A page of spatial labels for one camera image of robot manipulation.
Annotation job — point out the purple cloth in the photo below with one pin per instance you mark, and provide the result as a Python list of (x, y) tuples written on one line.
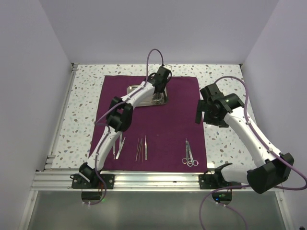
[(166, 127)]

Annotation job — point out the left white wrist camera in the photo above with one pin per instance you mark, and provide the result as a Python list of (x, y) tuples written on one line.
[(168, 67)]

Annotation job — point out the angled steel forceps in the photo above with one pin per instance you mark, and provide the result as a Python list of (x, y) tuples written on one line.
[(118, 153)]

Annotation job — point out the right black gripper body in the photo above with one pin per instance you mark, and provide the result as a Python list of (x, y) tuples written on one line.
[(209, 118)]

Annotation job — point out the steel instrument tray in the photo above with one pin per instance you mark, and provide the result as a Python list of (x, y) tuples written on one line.
[(148, 101)]

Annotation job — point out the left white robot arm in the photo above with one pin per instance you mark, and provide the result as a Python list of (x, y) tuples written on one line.
[(118, 120)]

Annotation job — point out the broad steel forceps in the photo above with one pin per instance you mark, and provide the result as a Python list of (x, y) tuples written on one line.
[(145, 148)]

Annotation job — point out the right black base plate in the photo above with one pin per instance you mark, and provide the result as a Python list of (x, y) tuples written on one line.
[(210, 180)]

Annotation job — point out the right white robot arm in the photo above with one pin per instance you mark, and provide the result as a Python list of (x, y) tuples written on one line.
[(272, 167)]

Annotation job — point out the steel scissors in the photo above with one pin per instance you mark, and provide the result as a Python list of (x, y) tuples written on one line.
[(187, 160), (195, 162)]

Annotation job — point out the steel clamp in tray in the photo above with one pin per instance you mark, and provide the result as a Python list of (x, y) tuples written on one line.
[(158, 99)]

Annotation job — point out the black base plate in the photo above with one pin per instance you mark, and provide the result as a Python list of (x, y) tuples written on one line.
[(79, 182), (210, 180)]

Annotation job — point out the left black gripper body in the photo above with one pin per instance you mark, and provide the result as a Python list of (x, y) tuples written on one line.
[(163, 84)]

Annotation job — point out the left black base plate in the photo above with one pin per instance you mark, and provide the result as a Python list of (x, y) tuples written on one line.
[(79, 182)]

